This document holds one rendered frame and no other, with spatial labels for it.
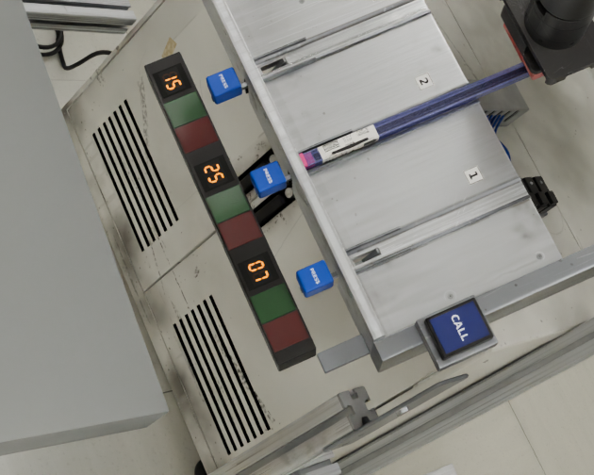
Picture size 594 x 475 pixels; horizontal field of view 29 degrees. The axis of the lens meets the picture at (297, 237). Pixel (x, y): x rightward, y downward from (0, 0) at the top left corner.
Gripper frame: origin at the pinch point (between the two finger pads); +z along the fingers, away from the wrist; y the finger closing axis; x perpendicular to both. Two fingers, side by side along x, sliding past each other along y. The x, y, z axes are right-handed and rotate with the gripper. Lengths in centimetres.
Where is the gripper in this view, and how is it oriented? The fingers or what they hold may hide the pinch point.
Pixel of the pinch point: (535, 65)
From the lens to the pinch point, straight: 116.9
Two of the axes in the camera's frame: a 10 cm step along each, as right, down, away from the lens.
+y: -4.0, -8.8, 2.7
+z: -0.1, 2.9, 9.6
